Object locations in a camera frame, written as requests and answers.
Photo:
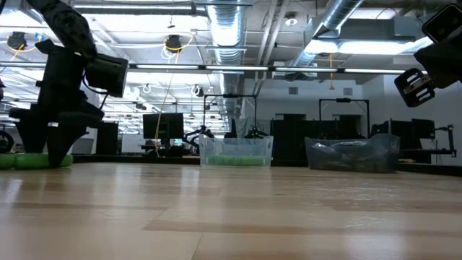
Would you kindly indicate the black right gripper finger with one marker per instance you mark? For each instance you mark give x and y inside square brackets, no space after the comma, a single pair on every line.
[415,88]

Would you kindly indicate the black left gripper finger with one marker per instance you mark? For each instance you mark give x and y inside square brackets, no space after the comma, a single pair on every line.
[33,133]
[61,137]

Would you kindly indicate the black background robot arm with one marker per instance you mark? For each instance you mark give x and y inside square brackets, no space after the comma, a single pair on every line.
[256,134]
[196,133]

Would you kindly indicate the white background box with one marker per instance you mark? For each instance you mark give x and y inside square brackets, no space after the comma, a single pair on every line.
[84,147]

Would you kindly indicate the black background monitors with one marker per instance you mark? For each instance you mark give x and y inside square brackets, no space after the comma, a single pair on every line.
[422,130]

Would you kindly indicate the black background cabinet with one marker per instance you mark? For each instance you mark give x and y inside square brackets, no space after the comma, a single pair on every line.
[107,139]

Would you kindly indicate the crumpled clear plastic bag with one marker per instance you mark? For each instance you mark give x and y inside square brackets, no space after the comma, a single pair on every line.
[386,155]

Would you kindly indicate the yellow hanging pendant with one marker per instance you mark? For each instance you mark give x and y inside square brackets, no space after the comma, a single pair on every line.
[331,86]

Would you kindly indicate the black computer monitor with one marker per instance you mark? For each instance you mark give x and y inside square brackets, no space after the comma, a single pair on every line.
[169,125]

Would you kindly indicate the long ceiling light strip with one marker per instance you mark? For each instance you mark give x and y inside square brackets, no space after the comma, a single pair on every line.
[307,69]

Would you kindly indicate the round ceiling sensor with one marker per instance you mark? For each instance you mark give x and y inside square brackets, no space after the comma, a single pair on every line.
[291,21]

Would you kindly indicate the clear plastic bin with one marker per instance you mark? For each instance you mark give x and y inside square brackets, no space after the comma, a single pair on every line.
[234,144]

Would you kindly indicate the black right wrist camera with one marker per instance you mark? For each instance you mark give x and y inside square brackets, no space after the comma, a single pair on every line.
[445,23]

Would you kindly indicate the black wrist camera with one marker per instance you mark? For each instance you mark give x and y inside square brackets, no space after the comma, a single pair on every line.
[445,23]
[108,76]

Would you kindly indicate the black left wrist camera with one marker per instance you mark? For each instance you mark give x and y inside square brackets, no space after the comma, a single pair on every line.
[108,76]

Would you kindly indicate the black background rig frame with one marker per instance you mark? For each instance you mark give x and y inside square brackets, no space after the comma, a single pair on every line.
[343,100]
[231,96]

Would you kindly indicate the silver ceiling duct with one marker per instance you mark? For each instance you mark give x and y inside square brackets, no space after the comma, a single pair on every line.
[225,29]
[339,14]

